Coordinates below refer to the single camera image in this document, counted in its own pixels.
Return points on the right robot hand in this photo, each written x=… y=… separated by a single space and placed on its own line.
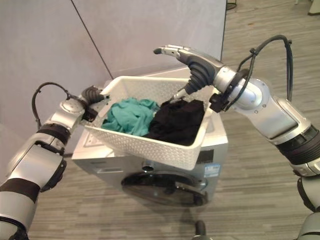
x=197 y=65

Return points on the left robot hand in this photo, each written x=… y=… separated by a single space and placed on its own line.
x=92 y=94

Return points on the white plastic laundry basket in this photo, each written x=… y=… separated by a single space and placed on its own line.
x=150 y=120

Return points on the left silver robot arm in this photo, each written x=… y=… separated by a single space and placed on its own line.
x=37 y=155

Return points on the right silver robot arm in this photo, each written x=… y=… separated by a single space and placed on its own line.
x=272 y=117

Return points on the dark round washer door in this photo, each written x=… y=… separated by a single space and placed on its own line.
x=165 y=186

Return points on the teal cloth garment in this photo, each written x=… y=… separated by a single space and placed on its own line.
x=130 y=115

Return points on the black cloth garment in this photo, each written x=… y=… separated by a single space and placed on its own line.
x=177 y=122

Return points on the silver front-load washing machine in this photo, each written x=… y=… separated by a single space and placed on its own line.
x=155 y=175

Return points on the blue energy label sticker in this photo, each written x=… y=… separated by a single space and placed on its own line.
x=212 y=170

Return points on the pale chair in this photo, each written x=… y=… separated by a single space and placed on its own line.
x=314 y=6

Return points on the black robot foot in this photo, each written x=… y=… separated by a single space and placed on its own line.
x=200 y=229

